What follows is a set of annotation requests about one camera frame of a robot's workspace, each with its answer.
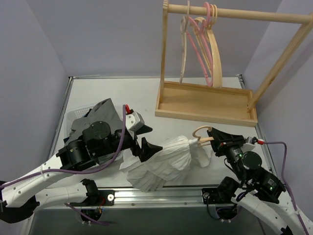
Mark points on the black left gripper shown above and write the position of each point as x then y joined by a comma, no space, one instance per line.
136,144

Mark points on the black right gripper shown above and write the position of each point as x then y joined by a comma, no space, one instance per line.
226,143

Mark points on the wooden hanger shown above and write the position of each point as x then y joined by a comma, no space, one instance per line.
208,56
209,45
203,141

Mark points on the white shirt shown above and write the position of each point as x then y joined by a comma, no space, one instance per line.
171,164

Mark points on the grey garment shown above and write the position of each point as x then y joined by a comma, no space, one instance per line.
97,115

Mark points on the pink plastic hanger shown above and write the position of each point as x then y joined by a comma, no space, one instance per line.
199,51

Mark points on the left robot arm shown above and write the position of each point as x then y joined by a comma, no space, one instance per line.
17,198

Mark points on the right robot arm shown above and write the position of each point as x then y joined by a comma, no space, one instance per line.
256,189

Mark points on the wooden clothes rack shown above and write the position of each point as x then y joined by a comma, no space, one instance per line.
221,105

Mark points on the white plastic basket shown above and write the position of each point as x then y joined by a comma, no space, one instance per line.
72,115

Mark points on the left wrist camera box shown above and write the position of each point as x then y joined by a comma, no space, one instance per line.
134,120

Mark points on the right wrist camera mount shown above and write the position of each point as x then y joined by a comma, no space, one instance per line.
252,144

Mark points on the aluminium mounting rail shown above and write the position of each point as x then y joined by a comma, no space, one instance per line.
171,195

